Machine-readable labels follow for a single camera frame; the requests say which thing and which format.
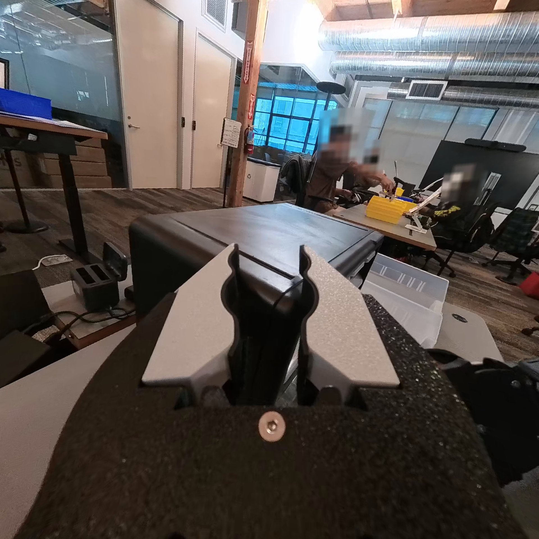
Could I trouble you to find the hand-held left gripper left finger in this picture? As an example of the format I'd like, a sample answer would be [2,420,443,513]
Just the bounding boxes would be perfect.
[142,243,241,390]

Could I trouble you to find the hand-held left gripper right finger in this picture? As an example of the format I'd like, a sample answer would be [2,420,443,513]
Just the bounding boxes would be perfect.
[297,245,401,391]

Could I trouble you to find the black drawer cabinet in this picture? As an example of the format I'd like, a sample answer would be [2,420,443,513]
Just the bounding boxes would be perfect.
[128,202,385,327]

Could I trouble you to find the large clear storage bin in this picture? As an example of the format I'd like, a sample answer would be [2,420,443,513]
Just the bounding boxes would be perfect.
[361,253,449,350]

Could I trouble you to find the black battery charger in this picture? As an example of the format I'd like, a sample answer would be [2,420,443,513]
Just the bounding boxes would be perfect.
[71,242,128,313]

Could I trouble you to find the wooden work table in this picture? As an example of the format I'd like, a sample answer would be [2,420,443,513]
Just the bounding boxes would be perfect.
[333,204,438,252]

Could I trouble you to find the red bag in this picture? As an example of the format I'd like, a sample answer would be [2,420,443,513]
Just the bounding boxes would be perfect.
[518,271,539,300]

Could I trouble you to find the yellow storage bins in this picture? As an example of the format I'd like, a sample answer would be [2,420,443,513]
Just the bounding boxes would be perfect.
[366,196,417,225]

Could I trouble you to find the white power adapter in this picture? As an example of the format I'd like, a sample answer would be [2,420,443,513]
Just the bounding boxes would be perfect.
[31,254,72,270]

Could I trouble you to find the office chair with black jacket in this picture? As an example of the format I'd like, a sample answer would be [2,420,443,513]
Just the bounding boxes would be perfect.
[280,154,316,207]

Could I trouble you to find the white recycling bin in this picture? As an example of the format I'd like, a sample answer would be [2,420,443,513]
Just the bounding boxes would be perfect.
[243,157,282,203]

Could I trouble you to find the black case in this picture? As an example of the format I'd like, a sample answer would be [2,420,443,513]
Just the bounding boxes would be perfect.
[0,269,64,388]

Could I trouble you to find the plaid office chair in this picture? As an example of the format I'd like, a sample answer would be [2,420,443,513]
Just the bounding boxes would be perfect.
[482,206,539,287]

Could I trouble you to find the stack of cardboard boxes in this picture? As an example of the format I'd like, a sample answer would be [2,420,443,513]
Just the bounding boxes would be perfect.
[0,139,114,189]

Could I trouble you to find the small whiteboard on stand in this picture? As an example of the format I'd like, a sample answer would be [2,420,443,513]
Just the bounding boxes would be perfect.
[221,118,243,209]

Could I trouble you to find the narrow white door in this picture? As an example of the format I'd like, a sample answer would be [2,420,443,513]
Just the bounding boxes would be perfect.
[191,31,236,189]

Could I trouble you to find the large black screen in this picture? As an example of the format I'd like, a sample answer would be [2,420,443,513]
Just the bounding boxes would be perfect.
[419,140,539,211]

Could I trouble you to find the wide white door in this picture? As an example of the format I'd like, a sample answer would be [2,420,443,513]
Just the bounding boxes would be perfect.
[116,0,184,190]

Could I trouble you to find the black video bar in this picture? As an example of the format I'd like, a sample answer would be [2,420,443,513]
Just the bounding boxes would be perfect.
[464,138,527,152]

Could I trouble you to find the wooden standing desk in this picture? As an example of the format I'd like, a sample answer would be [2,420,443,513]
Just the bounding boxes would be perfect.
[0,114,109,264]

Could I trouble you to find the black floor lamp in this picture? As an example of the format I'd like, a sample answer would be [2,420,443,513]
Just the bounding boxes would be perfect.
[316,81,346,111]

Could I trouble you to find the ceiling air vent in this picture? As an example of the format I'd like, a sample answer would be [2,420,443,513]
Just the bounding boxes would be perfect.
[405,79,448,101]

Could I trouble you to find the blue box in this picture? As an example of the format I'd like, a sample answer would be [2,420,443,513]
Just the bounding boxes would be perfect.
[0,88,53,120]

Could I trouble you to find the black cable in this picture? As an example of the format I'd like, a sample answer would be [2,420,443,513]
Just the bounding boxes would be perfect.
[40,307,136,339]

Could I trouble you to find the wooden post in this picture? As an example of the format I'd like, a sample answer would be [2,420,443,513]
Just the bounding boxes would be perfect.
[227,0,269,208]

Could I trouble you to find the medium silver air duct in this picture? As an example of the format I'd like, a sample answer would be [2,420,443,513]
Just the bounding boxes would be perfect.
[330,51,539,79]

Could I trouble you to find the thin silver air duct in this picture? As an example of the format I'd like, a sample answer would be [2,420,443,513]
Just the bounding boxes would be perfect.
[387,80,539,104]

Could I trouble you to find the large silver air duct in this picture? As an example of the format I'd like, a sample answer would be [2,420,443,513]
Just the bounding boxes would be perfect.
[318,10,539,52]

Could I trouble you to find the wall air vent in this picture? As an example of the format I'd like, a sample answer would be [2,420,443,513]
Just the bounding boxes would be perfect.
[203,0,230,30]

